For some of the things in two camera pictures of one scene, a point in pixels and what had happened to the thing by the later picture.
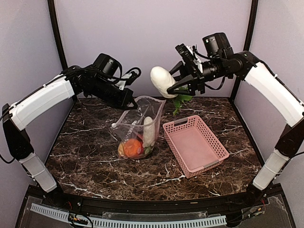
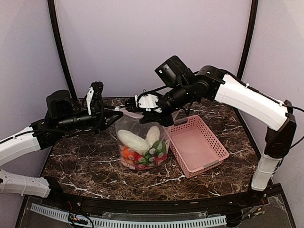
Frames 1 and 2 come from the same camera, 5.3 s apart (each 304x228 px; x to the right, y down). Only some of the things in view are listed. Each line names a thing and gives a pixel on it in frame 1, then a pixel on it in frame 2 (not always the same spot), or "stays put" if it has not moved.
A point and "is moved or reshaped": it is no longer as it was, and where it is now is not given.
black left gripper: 128,95 -> 99,115
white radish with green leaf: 163,80 is moved or reshaped
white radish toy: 148,134 is moved or reshaped
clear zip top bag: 137,128 is moved or reshaped
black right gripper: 196,80 -> 151,114
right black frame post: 247,41 stays put
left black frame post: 51,4 stays put
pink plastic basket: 194,145 stays put
